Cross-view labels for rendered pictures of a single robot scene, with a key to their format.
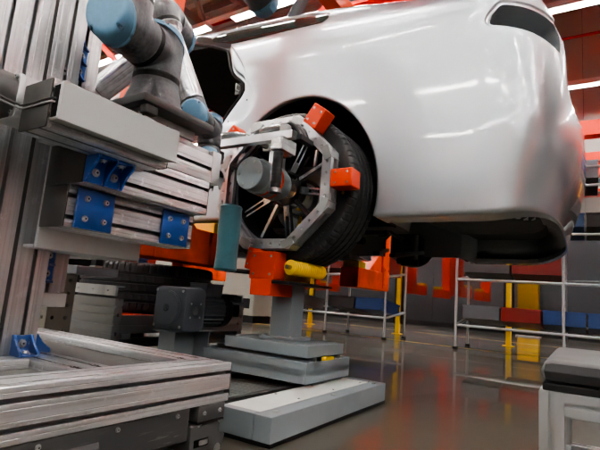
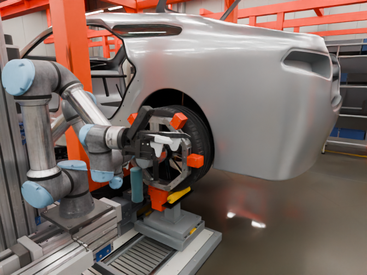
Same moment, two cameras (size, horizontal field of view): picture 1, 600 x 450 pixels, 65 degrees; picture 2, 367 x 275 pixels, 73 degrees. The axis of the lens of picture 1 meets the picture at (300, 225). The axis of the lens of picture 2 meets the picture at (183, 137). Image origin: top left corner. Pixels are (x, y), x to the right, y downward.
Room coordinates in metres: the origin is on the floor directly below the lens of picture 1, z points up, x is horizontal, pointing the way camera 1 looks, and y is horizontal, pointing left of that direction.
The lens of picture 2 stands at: (0.12, -0.11, 1.41)
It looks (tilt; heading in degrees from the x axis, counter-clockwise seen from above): 14 degrees down; 1
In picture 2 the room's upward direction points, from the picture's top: straight up
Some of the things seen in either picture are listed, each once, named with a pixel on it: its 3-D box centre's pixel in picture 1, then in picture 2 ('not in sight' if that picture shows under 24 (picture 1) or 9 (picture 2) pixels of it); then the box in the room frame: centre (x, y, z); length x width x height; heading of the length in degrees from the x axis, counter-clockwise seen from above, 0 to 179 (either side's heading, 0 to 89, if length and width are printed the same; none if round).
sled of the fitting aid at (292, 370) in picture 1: (276, 361); (169, 225); (2.03, 0.05, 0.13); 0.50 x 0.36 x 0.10; 58
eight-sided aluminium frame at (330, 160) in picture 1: (275, 184); (158, 153); (1.86, 0.11, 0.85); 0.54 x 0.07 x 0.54; 58
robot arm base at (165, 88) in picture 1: (154, 97); (76, 199); (1.12, 0.39, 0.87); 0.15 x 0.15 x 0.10
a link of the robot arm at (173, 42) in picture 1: (158, 54); (72, 175); (1.12, 0.40, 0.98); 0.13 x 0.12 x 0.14; 161
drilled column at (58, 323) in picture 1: (48, 329); not in sight; (1.81, 0.91, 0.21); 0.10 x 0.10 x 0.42; 58
